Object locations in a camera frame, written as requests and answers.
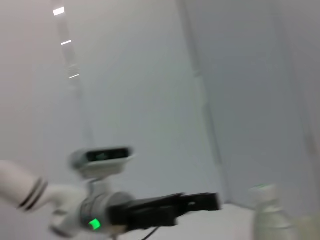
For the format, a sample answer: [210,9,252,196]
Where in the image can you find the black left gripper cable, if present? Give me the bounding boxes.
[141,226,161,240]

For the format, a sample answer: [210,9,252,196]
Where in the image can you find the clear green-label water bottle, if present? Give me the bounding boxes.
[248,183,301,240]

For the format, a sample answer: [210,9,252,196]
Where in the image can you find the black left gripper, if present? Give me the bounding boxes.
[107,191,222,232]

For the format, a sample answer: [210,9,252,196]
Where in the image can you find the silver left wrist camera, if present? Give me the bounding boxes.
[68,146,136,179]

